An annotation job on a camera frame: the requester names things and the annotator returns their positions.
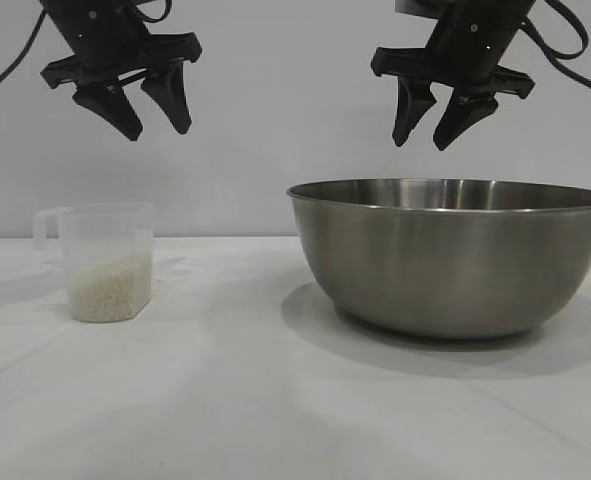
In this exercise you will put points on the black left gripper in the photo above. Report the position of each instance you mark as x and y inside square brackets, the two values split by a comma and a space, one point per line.
[100, 35]

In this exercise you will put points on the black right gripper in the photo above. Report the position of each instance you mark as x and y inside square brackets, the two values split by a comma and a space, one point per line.
[475, 40]

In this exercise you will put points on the clear plastic measuring cup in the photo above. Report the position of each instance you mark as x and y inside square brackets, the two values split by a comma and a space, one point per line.
[105, 240]

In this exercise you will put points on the stainless steel mixing bowl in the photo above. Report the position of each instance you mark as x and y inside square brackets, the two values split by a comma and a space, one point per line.
[450, 265]

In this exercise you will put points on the white rice grains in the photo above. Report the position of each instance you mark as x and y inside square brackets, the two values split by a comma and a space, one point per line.
[107, 292]

